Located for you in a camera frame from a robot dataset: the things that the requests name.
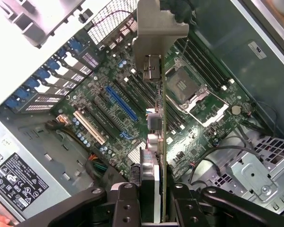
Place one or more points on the green motherboard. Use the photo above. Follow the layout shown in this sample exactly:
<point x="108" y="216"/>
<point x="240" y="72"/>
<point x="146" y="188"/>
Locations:
<point x="109" y="78"/>

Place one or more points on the metal socket cover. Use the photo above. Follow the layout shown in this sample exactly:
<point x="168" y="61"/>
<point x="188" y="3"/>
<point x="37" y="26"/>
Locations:
<point x="210" y="116"/>

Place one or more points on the white expansion slot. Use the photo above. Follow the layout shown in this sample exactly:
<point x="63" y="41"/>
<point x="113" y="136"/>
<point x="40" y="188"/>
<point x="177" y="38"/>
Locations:
<point x="88" y="127"/>

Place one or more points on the coin battery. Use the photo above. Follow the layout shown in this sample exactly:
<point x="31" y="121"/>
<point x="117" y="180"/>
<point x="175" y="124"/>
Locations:
<point x="236" y="110"/>

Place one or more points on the grey power supply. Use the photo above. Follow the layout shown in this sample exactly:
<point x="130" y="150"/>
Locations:
<point x="26" y="165"/>

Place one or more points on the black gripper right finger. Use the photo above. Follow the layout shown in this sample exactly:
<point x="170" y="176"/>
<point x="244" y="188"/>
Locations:
<point x="187" y="205"/>

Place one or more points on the blue expansion slot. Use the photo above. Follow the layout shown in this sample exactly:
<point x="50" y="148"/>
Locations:
<point x="121" y="104"/>

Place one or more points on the open black PC case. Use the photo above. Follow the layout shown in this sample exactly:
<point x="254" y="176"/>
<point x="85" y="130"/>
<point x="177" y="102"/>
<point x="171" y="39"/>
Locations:
<point x="227" y="59"/>

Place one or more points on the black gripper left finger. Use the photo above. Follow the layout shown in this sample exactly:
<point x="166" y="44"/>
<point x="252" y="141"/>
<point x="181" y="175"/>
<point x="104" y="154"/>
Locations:
<point x="123" y="205"/>

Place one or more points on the metal disk bay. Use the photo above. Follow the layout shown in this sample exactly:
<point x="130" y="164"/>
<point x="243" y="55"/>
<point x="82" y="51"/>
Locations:
<point x="251" y="172"/>

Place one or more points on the silver chipset heatsink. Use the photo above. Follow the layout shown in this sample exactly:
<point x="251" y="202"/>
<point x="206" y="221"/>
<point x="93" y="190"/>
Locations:
<point x="136" y="153"/>

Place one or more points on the CPU socket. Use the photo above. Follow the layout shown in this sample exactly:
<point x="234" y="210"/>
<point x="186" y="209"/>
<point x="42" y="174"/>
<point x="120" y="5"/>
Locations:
<point x="183" y="84"/>

